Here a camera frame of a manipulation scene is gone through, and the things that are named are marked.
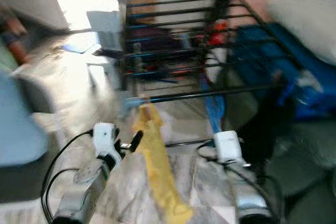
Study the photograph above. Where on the pink plastic hanger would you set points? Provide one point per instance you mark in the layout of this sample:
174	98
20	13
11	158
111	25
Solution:
144	113

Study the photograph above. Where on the yellow shirt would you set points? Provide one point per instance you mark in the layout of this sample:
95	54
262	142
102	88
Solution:
163	177

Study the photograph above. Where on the blue terry towel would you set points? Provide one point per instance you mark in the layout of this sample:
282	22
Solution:
215	114

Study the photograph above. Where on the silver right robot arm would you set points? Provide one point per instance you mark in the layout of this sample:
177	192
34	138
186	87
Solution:
249	198

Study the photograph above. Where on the black metal drying rack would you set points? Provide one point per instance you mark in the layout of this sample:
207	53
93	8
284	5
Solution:
189	96

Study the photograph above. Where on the dark purple bag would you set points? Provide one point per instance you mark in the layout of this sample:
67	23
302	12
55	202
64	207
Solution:
152	38

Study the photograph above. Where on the light blue floor mat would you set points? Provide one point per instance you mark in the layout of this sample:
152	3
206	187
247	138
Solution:
73	49

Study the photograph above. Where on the white plastic child chair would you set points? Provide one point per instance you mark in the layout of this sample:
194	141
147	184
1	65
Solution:
102	22

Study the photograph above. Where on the red cloth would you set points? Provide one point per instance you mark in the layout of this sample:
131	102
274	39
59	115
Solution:
216	38

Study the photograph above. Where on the black garment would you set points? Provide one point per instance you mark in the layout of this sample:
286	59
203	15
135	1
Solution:
270	129

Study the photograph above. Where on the green mesh panel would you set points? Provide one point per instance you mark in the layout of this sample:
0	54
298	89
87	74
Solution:
5	59

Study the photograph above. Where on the blue hard suitcase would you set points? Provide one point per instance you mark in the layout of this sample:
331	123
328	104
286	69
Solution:
262	56

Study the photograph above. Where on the beige cloth bundle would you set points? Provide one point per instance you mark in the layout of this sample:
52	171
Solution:
304	22

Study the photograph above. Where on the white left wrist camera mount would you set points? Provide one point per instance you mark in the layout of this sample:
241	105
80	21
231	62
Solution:
105	135

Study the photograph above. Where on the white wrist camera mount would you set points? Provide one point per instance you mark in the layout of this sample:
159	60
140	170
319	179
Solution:
227	145
105	135

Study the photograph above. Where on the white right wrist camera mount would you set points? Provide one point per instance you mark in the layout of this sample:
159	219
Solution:
227	145

